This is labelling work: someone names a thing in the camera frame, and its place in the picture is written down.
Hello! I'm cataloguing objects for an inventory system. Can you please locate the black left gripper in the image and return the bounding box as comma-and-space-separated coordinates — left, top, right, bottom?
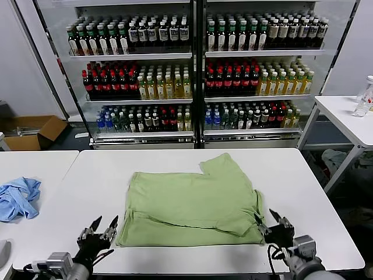
74, 215, 119, 267

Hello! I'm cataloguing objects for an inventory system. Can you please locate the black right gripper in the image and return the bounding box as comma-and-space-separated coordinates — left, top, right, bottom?
254, 208, 295, 249

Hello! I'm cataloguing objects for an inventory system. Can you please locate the green t-shirt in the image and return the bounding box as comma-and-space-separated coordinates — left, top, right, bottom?
115, 153, 266, 248

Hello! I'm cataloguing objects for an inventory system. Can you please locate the pile of clothes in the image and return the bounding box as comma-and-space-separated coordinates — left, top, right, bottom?
321, 148, 373, 176

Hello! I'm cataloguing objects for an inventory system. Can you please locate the crumpled light blue garment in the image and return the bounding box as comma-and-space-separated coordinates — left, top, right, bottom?
0, 176, 42, 223

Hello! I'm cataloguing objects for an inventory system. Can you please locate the white cooler shelf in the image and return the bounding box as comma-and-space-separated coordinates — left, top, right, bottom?
204, 94, 315, 102
203, 127, 301, 139
205, 49, 326, 58
85, 98, 193, 104
69, 52, 193, 60
90, 130, 195, 142

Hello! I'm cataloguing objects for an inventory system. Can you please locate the open cardboard box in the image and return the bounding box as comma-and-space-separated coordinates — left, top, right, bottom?
2, 115, 68, 151

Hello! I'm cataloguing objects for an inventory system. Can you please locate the bundle of metal rods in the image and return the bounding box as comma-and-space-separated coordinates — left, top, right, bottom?
16, 125, 44, 137

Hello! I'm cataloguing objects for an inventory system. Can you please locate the white side table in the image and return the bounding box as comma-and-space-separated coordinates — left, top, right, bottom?
297, 95, 373, 193

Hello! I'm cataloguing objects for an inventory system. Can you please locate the clear plastic bottle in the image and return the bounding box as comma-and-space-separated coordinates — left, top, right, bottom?
352, 93, 371, 117

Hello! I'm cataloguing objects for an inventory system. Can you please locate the beverage display cooler cabinet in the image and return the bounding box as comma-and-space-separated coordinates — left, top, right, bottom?
73, 0, 329, 150

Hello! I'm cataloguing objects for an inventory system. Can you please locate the clear bottle on side table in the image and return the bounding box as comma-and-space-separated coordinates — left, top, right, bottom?
357, 75, 373, 111

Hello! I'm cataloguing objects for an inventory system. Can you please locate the green cap tea bottle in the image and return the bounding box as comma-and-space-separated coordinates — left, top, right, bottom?
258, 20, 269, 51
68, 25, 80, 57
97, 24, 110, 55
87, 24, 100, 55
216, 22, 227, 52
237, 21, 248, 52
227, 21, 238, 52
107, 24, 119, 55
206, 22, 217, 52
248, 21, 259, 51
78, 24, 90, 56
118, 23, 129, 55

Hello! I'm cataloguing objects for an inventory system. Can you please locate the beige label dark bottle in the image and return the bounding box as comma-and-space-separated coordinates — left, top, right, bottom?
268, 19, 279, 47
278, 19, 289, 47

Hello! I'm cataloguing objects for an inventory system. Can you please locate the navy label dark bottle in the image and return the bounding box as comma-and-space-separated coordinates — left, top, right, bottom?
288, 19, 299, 47
168, 20, 179, 48
128, 22, 139, 48
308, 19, 319, 47
318, 19, 328, 47
178, 20, 188, 48
298, 19, 309, 47
157, 21, 169, 48
147, 21, 159, 48
138, 22, 148, 48

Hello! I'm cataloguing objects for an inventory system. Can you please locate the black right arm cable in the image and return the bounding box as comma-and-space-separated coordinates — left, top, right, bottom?
267, 244, 290, 277

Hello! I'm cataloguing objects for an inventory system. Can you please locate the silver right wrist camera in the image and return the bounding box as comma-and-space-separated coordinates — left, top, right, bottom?
287, 234, 318, 259

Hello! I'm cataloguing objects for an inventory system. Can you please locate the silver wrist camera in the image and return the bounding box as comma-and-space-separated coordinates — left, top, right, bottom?
31, 252, 74, 277
287, 234, 318, 259

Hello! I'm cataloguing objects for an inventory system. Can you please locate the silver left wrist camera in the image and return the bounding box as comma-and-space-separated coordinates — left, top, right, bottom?
31, 252, 74, 277

